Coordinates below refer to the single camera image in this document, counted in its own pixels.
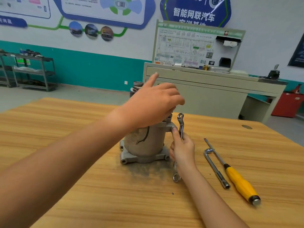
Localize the person's left hand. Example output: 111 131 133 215
114 73 186 131

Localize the person's right hand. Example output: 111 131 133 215
169 127 197 175

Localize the silver combination wrench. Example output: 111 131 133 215
172 112 185 183

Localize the grey metal compressor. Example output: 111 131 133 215
119 81 177 165

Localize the person's left forearm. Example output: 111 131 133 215
0 109 131 228

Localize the person's right forearm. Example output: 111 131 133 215
178 163 250 228

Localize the silver L-shaped socket wrench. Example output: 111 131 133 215
204 148 231 190

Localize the white wiring display board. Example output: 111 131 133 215
152 20 247 72

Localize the beige workbench cabinet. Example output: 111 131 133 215
142 62 288 124

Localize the blue rounded infographic panel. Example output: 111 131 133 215
51 0 156 30

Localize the red cabinet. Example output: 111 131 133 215
272 92 304 118

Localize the small black device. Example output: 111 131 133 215
267 64 281 80

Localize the grey metal shelf cart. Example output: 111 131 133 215
12 49 59 92
0 50 14 88

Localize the yellow handled screwdriver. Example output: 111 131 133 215
204 137 262 206

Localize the round photo wall decal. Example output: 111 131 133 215
85 23 99 39
68 21 84 37
100 26 115 42

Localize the blue hexagon wall sign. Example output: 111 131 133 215
160 0 232 28

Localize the dark wall poster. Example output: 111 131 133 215
287 33 304 69

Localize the white infographic wall panel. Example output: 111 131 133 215
0 0 51 19

